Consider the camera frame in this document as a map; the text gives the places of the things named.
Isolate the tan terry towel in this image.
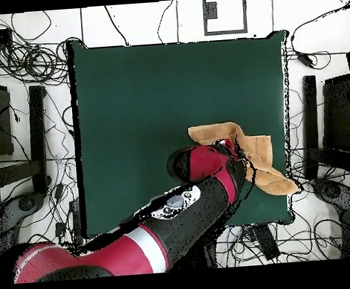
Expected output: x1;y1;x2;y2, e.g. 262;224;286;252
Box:
187;117;301;202

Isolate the long black power strip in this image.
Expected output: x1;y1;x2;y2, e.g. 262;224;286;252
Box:
253;223;282;262

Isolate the dark green tablecloth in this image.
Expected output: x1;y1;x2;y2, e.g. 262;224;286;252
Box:
66;26;302;240

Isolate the black power adapter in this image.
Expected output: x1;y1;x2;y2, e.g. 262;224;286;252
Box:
296;51;316;70

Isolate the grey stand base black knob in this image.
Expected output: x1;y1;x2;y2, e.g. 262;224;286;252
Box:
0;190;48;247
309;175;350;216

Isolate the small black adapter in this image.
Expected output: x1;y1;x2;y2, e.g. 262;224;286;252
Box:
54;221;67;238

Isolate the black stand frame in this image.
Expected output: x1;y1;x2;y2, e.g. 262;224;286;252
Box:
0;85;53;198
297;72;350;181

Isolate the grey rectangular frame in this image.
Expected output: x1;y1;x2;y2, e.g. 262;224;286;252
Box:
201;0;249;36

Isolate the thin black cable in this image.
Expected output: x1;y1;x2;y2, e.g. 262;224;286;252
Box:
155;0;177;45
103;3;131;48

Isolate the black cable coil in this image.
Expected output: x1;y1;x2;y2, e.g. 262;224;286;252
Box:
0;38;70;89

